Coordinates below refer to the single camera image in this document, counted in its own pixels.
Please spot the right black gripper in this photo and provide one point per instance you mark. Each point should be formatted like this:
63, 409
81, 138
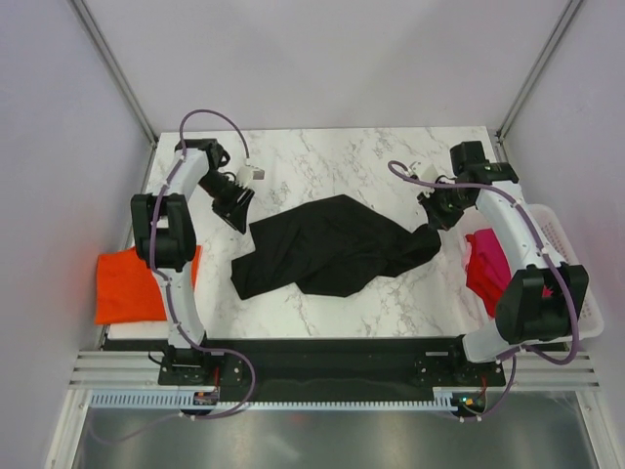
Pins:
437, 220

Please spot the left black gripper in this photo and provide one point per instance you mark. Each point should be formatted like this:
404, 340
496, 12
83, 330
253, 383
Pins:
226, 211

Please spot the black t shirt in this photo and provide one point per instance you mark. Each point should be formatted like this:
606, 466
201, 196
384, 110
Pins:
329, 247

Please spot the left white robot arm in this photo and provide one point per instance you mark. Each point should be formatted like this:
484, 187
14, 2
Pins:
165, 240

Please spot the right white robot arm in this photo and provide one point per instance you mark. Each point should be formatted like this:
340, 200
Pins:
540, 307

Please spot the pink t shirt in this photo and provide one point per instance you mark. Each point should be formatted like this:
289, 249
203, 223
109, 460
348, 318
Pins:
488, 249

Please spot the orange folded t shirt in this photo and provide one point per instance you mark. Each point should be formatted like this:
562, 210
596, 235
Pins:
127, 290

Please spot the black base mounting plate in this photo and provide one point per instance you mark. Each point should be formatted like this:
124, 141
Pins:
332, 370

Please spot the white plastic laundry basket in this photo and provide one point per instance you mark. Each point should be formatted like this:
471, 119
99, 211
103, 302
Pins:
590, 319

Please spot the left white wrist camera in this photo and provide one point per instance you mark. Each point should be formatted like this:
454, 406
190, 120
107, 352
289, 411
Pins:
246, 175

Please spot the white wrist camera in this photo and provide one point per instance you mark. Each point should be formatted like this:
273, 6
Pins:
246, 175
424, 171

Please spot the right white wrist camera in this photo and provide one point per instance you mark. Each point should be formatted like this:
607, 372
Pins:
424, 171

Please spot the right aluminium corner post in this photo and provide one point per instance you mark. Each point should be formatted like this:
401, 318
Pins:
551, 45

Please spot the aluminium corner post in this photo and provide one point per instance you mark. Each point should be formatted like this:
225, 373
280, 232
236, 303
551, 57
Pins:
95, 34
551, 45

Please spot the white slotted cable duct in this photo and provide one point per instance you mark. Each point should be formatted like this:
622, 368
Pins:
191, 400

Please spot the aluminium frame rail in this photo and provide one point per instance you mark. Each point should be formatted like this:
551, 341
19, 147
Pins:
115, 370

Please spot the left aluminium corner post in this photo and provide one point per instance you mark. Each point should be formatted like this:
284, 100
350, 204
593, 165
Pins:
95, 34

